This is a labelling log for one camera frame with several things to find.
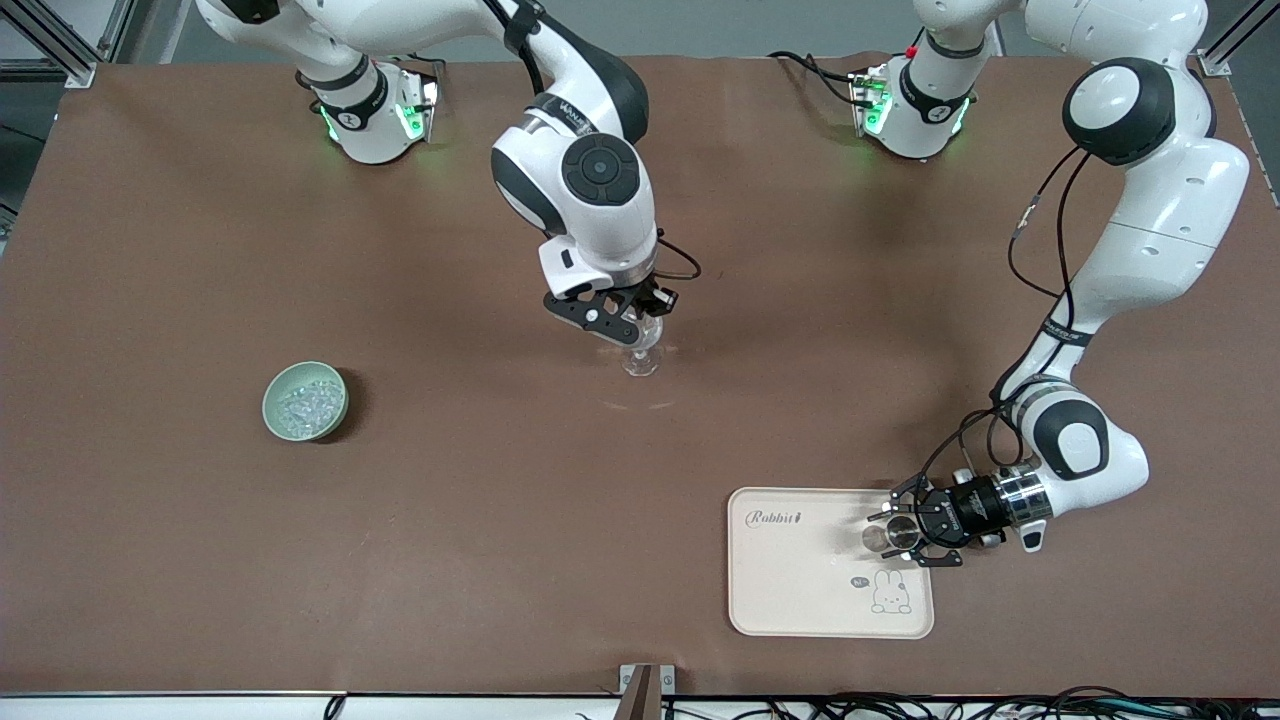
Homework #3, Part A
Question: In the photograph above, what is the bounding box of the clear ice cubes pile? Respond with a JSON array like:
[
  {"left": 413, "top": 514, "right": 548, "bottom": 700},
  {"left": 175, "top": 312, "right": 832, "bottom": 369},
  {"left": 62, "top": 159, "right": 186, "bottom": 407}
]
[{"left": 275, "top": 378, "right": 343, "bottom": 437}]

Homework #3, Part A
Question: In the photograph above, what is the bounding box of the clear wine glass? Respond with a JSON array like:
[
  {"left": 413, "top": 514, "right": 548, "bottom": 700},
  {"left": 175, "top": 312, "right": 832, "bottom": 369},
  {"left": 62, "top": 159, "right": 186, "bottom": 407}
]
[{"left": 600, "top": 315, "right": 666, "bottom": 378}]

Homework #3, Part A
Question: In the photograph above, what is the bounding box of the beige rabbit print tray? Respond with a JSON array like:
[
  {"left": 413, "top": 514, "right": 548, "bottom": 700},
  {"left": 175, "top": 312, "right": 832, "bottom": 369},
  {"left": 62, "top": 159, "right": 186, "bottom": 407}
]
[{"left": 727, "top": 486, "right": 936, "bottom": 640}]

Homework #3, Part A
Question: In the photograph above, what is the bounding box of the brown table cover mat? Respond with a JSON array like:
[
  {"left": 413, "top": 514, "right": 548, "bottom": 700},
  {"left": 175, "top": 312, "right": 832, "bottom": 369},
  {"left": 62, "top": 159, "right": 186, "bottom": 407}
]
[{"left": 0, "top": 52, "right": 1280, "bottom": 698}]

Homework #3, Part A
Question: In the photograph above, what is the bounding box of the pale green ceramic bowl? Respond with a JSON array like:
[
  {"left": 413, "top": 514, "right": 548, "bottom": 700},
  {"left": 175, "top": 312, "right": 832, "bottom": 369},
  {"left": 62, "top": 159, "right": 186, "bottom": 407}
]
[{"left": 262, "top": 361, "right": 350, "bottom": 443}]

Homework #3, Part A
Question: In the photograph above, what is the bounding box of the black cable bundle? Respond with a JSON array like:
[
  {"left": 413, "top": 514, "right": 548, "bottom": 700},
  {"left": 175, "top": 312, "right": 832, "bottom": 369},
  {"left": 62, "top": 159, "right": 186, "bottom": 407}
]
[{"left": 662, "top": 686, "right": 1280, "bottom": 720}]

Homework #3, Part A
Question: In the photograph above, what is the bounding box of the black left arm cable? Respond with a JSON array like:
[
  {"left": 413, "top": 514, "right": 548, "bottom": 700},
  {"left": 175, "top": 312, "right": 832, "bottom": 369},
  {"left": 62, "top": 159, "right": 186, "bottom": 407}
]
[{"left": 920, "top": 145, "right": 1093, "bottom": 481}]

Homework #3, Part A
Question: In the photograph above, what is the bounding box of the black left base cable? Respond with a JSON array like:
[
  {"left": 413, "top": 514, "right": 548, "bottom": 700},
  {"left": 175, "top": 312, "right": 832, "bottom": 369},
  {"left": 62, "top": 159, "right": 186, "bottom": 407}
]
[{"left": 768, "top": 50, "right": 863, "bottom": 106}]

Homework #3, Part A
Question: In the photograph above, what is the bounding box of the black base cable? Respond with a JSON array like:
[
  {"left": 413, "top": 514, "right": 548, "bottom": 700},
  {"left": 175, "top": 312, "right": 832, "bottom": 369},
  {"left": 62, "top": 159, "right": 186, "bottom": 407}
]
[
  {"left": 375, "top": 45, "right": 443, "bottom": 86},
  {"left": 768, "top": 50, "right": 863, "bottom": 106}
]

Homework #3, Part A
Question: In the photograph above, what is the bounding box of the black right base cable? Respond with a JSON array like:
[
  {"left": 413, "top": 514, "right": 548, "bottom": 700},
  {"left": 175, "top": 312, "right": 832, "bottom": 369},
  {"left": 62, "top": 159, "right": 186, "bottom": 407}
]
[{"left": 375, "top": 45, "right": 443, "bottom": 86}]

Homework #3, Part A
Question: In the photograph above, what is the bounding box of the brown post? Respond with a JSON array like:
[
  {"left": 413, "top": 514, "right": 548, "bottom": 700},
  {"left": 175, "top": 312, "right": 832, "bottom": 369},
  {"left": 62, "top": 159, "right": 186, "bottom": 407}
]
[{"left": 622, "top": 666, "right": 663, "bottom": 720}]

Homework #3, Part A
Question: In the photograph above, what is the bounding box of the silver metal bracket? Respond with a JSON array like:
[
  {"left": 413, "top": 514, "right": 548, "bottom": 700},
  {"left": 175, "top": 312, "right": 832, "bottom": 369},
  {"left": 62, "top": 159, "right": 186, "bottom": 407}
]
[{"left": 619, "top": 664, "right": 677, "bottom": 696}]

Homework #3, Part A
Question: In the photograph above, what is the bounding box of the aluminium frame post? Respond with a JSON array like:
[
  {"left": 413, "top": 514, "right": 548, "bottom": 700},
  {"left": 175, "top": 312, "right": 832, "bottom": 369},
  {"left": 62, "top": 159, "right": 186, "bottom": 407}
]
[
  {"left": 1198, "top": 0, "right": 1280, "bottom": 78},
  {"left": 0, "top": 0, "right": 131, "bottom": 89}
]

